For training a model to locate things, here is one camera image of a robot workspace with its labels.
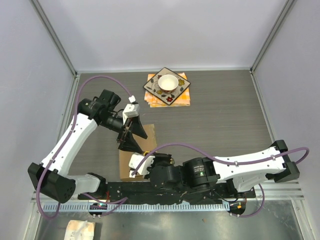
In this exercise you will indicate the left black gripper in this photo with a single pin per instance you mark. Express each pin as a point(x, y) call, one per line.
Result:
point(127, 140)

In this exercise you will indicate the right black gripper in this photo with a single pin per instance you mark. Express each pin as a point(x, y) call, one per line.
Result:
point(159, 156)

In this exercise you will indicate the brown cardboard express box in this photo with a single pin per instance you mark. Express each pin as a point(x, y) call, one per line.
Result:
point(129, 160)

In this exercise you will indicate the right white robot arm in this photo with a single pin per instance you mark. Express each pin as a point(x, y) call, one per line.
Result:
point(238, 173)

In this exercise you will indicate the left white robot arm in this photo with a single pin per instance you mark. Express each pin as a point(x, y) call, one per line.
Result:
point(51, 176)

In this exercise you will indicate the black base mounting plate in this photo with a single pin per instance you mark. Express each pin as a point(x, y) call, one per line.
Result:
point(139, 193)

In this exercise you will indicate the square floral ceramic plate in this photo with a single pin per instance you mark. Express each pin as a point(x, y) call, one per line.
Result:
point(167, 97)

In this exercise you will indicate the orange checkered folded cloth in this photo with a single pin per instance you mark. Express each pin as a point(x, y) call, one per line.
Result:
point(183, 100)

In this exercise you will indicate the white ceramic bowl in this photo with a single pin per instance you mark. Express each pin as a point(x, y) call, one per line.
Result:
point(168, 83)

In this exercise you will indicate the white orange paper packet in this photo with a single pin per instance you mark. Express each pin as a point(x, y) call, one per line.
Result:
point(79, 230)

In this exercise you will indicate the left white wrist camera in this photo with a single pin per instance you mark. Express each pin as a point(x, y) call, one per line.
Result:
point(131, 110)

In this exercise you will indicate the white slotted cable duct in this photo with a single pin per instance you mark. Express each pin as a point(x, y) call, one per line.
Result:
point(94, 207)

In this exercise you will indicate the aluminium frame rail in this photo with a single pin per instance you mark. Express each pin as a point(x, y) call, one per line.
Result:
point(290, 190)

